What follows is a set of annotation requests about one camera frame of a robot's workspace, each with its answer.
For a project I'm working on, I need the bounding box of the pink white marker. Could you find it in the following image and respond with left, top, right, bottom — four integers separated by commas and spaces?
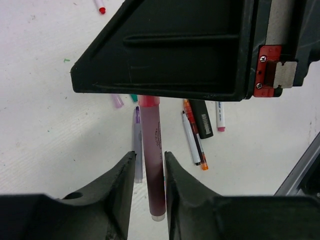
215, 101, 226, 132

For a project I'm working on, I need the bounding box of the aluminium mounting rail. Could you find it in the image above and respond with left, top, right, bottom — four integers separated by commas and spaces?
274, 134, 320, 198

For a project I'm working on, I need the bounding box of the black white marker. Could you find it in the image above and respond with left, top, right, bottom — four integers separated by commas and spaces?
182, 110, 201, 166

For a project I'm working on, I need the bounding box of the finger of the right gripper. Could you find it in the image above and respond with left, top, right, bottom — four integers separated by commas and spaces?
70, 0, 253, 102

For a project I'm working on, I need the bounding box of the teal marker cap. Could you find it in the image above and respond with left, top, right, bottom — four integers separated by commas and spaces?
130, 94, 138, 103

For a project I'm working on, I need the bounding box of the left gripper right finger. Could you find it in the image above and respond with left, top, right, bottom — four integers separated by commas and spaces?
164, 151, 320, 240

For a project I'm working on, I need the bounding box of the orange clear pen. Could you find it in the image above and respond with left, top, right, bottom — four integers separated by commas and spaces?
183, 99, 209, 171

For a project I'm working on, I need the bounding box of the clear purple pen cap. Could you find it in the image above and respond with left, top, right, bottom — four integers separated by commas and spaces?
111, 94, 124, 109

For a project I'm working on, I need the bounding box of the pink clear pen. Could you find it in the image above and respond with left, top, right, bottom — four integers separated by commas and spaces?
138, 95, 166, 222

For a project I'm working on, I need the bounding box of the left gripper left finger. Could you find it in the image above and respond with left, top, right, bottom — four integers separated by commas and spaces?
0, 151, 136, 240

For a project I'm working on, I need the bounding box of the red white marker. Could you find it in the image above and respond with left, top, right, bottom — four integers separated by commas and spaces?
94, 0, 106, 15

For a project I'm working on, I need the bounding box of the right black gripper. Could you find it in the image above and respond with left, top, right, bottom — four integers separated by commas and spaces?
246, 0, 320, 99

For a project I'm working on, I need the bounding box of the green black highlighter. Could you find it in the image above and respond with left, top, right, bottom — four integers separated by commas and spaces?
188, 99, 214, 139

